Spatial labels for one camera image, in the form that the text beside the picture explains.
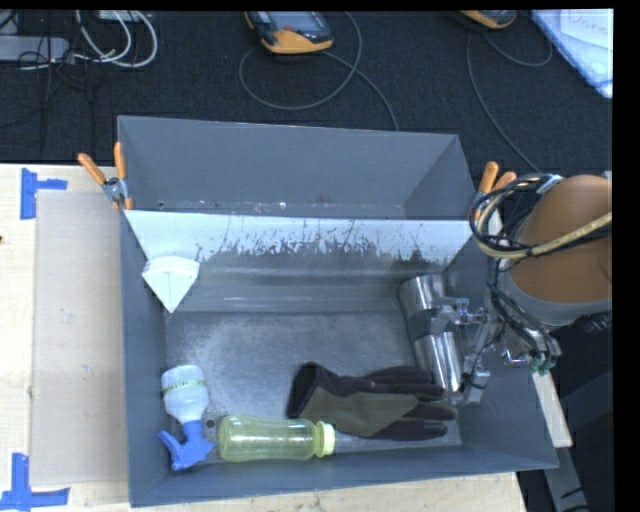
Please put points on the shiny metal gripper finger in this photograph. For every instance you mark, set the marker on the shiny metal gripper finger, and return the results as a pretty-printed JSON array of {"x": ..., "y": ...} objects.
[
  {"x": 442, "y": 360},
  {"x": 425, "y": 295}
]

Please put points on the dark brown and olive glove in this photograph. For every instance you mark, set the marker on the dark brown and olive glove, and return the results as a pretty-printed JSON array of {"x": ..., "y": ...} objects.
[{"x": 360, "y": 407}]

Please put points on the yellow-green clear plastic bottle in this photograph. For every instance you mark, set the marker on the yellow-green clear plastic bottle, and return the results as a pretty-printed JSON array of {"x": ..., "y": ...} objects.
[{"x": 265, "y": 439}]

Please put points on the grey metal bin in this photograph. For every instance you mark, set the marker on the grey metal bin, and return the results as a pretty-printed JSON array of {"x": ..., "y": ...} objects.
[{"x": 260, "y": 165}]

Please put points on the white folded paper filter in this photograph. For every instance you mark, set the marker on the white folded paper filter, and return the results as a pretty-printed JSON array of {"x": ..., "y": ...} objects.
[{"x": 171, "y": 280}]

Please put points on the white spray bottle blue trigger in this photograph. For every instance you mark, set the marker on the white spray bottle blue trigger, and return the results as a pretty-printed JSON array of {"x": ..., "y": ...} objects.
[{"x": 184, "y": 392}]

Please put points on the pale wood flat board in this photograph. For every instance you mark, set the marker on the pale wood flat board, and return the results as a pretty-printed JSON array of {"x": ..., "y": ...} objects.
[{"x": 75, "y": 325}]

